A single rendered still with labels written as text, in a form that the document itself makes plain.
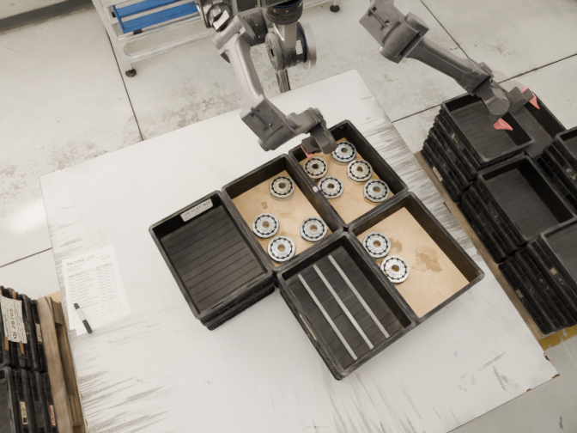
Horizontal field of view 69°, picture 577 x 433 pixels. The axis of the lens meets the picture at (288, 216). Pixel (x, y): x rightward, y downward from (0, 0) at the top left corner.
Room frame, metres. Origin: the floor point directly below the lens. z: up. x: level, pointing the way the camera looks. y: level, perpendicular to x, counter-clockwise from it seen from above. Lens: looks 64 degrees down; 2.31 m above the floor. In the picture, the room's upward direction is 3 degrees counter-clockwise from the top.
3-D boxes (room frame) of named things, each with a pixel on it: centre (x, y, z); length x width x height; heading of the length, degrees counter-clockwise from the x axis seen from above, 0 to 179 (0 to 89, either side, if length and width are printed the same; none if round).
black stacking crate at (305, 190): (0.70, 0.03, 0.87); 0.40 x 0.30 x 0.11; 30
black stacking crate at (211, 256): (0.55, 0.29, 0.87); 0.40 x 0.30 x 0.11; 30
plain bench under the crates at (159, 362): (0.56, 0.09, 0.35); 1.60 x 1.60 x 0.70; 21
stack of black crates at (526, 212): (0.93, -1.17, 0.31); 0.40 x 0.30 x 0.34; 21
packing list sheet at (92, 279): (0.50, 0.79, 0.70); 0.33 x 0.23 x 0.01; 21
